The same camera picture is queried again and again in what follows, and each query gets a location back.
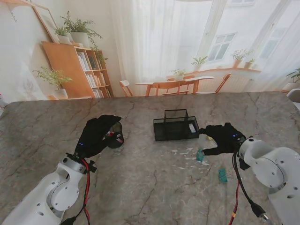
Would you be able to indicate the white rounded chair back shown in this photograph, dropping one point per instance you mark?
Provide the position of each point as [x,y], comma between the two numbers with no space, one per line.
[294,95]

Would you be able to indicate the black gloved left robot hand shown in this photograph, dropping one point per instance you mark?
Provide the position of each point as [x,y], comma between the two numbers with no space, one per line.
[93,136]

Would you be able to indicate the red marker with white label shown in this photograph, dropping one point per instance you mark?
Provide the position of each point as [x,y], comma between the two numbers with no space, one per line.
[110,134]

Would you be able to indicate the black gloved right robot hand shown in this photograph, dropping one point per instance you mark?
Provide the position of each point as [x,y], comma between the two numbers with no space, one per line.
[225,138]

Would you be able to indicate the teal binder clip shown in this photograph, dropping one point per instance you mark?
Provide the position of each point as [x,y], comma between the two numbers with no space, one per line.
[200,155]
[223,176]

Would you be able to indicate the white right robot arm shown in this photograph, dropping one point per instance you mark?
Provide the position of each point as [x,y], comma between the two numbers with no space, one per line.
[274,168]

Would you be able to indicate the small blue white eraser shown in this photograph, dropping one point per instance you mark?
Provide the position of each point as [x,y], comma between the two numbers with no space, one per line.
[192,128]

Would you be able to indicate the pink marker with black cap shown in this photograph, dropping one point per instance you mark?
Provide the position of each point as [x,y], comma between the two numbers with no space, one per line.
[120,140]

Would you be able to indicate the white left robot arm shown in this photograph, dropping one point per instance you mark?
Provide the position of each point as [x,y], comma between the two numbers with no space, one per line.
[47,192]

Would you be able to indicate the black mesh pen cup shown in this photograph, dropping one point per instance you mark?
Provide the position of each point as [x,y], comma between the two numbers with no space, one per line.
[117,127]

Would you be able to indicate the black mesh desk tray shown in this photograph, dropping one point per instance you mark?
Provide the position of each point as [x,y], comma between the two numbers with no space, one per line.
[173,131]

